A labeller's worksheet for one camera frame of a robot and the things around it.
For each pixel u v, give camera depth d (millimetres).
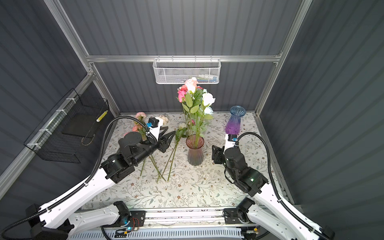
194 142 832
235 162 515
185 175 888
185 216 754
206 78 908
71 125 742
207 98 630
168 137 578
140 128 1071
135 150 496
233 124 977
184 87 732
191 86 598
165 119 1141
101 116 809
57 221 395
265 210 592
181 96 680
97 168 991
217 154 620
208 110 705
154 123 518
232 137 608
